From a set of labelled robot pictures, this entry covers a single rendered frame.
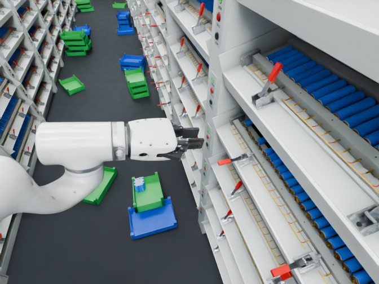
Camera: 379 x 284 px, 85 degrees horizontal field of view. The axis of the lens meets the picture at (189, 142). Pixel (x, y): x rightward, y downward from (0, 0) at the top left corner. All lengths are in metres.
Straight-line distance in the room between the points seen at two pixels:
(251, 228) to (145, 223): 0.97
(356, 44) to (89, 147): 0.42
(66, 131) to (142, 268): 1.17
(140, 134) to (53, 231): 1.41
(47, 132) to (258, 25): 0.50
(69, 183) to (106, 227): 1.17
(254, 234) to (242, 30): 0.57
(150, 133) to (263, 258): 0.49
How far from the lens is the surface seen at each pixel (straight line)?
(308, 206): 0.54
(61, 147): 0.45
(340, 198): 0.37
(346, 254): 0.53
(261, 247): 0.72
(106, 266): 1.56
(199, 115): 1.02
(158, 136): 0.45
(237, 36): 0.56
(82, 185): 0.49
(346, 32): 0.30
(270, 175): 0.56
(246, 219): 0.75
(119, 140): 0.44
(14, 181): 0.37
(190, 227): 1.54
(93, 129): 0.45
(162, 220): 1.57
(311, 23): 0.34
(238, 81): 0.54
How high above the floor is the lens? 1.44
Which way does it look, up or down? 47 degrees down
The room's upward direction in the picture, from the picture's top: straight up
